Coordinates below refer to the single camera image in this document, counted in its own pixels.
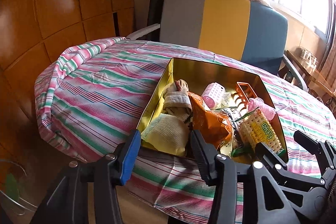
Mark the cluster of glass jars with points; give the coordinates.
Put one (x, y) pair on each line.
(307, 56)

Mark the grey yellow blue armchair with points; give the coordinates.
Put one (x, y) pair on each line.
(225, 19)

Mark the wooden side table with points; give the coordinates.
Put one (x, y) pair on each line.
(312, 74)

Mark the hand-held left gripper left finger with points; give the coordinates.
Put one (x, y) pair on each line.
(131, 155)

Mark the green plastic piece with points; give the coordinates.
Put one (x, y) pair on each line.
(238, 151)

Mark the orange snack packet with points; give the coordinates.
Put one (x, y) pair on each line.
(210, 121)

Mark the beige knitted socks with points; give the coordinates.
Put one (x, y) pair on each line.
(176, 100)

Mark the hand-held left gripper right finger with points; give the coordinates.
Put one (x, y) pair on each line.
(200, 155)

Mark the green scrap in bucket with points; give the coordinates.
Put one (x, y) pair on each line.
(11, 186)

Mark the pale yellow cloth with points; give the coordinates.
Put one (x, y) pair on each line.
(168, 132)

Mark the gold metal tin container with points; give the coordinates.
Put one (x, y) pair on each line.
(199, 70)

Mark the yellow cracker packet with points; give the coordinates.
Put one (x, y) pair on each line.
(260, 129)

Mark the striped pink green tablecloth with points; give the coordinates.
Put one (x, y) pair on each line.
(92, 87)

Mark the wooden wardrobe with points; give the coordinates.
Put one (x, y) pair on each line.
(52, 3)

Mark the pink hair roller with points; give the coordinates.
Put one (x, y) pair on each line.
(212, 94)
(265, 109)

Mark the green gold stick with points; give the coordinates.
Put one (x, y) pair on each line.
(242, 116)

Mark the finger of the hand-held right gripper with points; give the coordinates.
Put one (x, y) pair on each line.
(302, 136)
(262, 150)

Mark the orange plastic rack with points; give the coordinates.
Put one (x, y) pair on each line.
(245, 88)

